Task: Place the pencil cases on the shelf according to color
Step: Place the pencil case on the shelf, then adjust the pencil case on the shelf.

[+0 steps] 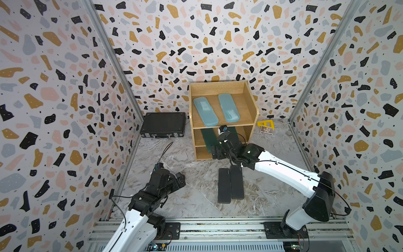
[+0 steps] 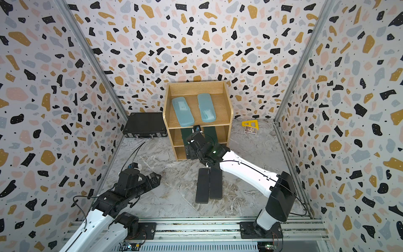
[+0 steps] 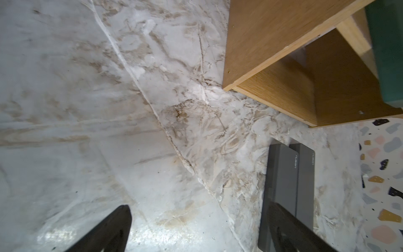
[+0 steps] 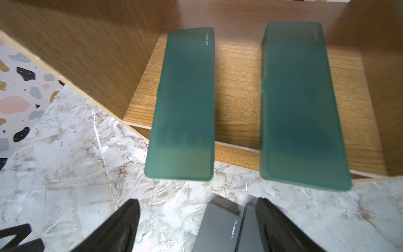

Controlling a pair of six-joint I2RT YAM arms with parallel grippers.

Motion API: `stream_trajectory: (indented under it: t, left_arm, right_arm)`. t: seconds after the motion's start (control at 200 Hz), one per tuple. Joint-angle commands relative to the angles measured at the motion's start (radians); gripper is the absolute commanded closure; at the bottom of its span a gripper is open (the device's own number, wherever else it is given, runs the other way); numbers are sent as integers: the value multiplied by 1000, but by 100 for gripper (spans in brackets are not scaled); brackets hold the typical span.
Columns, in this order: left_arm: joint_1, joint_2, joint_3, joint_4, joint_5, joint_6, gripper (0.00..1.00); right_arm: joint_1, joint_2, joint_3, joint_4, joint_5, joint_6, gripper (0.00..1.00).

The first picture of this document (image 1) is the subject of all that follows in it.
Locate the dark green pencil case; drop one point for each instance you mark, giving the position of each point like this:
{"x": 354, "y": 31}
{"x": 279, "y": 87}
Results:
{"x": 210, "y": 138}

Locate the yellow triangle ruler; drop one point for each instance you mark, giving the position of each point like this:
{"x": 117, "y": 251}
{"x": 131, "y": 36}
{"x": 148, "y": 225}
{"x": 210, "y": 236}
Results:
{"x": 266, "y": 123}

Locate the black pencil case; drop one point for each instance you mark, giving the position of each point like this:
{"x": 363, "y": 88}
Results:
{"x": 224, "y": 186}
{"x": 236, "y": 182}

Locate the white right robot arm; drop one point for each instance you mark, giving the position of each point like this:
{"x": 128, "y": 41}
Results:
{"x": 317, "y": 188}

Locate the small photo card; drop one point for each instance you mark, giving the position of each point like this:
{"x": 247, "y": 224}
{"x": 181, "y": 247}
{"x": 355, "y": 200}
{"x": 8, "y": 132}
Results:
{"x": 266, "y": 130}

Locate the light blue pencil case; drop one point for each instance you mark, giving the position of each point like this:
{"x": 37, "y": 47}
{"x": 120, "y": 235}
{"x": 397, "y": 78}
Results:
{"x": 228, "y": 107}
{"x": 206, "y": 112}

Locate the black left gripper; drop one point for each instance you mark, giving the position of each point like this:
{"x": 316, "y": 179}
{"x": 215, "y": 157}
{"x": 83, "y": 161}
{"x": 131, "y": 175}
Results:
{"x": 176, "y": 185}

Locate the black briefcase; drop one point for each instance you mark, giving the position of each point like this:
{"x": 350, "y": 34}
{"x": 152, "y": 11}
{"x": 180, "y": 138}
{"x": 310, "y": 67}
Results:
{"x": 163, "y": 125}

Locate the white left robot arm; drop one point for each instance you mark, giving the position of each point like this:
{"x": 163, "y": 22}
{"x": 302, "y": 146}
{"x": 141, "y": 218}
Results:
{"x": 141, "y": 225}

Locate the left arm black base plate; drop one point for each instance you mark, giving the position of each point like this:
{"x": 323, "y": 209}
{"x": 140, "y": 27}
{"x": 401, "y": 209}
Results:
{"x": 168, "y": 231}

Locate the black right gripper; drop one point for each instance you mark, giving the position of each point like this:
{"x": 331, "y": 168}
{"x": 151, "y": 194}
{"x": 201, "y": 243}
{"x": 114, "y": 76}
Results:
{"x": 217, "y": 149}

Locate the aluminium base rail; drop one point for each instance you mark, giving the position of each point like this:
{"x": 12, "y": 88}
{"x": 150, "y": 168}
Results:
{"x": 236, "y": 234}

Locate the wooden three-tier shelf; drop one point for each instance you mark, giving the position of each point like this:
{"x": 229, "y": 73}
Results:
{"x": 244, "y": 102}

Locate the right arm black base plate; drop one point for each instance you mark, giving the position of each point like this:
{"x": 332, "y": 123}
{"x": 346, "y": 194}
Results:
{"x": 273, "y": 230}

